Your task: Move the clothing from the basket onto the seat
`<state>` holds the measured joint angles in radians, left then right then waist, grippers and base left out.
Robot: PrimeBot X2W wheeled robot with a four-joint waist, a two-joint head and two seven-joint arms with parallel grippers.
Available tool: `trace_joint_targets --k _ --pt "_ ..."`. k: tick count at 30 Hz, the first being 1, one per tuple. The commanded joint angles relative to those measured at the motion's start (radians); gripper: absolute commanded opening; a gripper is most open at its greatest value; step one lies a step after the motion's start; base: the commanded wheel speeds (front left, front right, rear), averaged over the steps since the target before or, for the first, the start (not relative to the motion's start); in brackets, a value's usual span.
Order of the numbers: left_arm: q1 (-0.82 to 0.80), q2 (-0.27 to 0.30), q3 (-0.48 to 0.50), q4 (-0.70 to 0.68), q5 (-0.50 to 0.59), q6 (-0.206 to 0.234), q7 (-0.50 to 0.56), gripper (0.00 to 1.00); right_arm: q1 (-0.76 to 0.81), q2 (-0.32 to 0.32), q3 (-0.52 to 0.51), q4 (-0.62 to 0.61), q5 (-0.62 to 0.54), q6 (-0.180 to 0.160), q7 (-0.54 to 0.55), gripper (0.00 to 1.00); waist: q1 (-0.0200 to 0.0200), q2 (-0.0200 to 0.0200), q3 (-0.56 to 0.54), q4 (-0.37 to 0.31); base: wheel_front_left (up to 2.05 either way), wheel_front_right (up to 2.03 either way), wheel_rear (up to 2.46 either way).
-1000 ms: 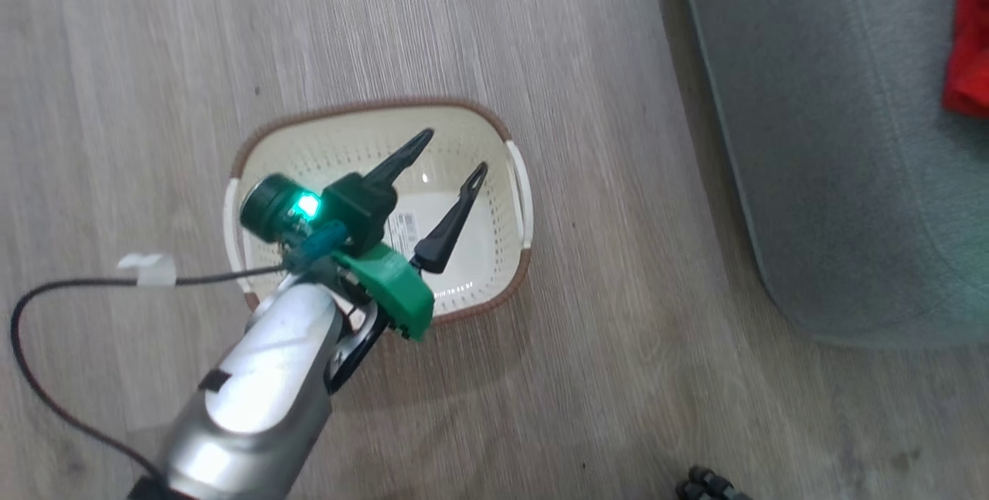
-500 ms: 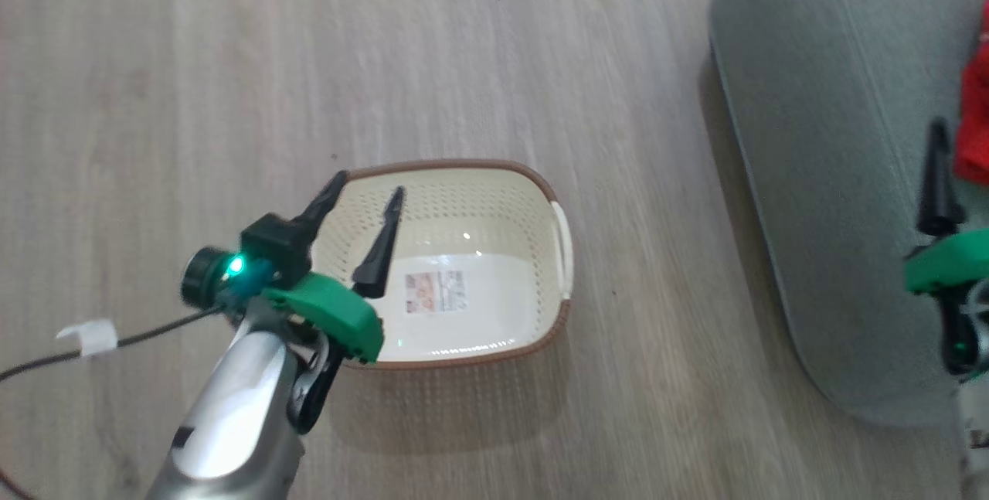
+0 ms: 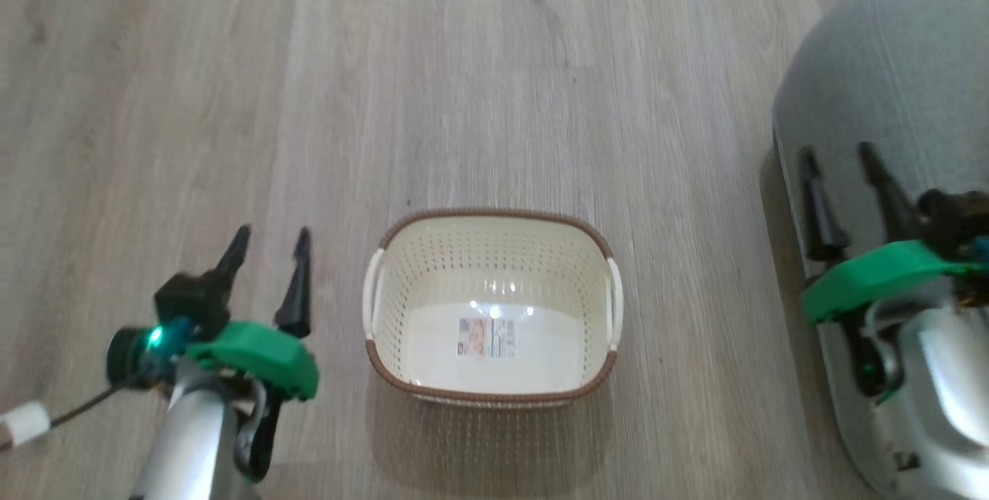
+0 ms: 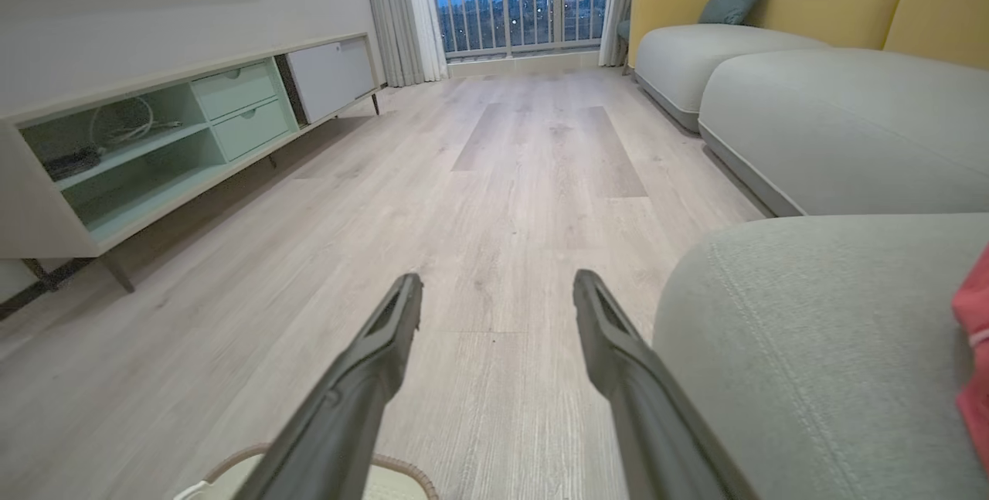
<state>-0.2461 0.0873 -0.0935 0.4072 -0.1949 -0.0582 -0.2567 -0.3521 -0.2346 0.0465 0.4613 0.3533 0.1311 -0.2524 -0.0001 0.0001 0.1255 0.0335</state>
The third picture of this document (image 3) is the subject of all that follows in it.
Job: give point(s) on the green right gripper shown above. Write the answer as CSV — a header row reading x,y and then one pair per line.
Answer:
x,y
873,280

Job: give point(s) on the white perforated plastic laundry basket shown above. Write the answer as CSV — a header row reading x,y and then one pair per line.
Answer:
x,y
494,268

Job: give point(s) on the grey rounded sofa seat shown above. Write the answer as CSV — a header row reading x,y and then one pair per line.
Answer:
x,y
888,83

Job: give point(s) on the printed label sticker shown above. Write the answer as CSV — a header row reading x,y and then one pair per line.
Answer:
x,y
487,337

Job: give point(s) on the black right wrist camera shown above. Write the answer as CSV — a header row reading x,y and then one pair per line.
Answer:
x,y
958,222

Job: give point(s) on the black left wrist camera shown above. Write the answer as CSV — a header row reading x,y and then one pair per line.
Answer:
x,y
181,314

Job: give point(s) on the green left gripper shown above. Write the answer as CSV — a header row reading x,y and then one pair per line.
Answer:
x,y
263,357

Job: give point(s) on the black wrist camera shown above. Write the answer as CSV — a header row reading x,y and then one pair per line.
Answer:
x,y
958,222
181,314

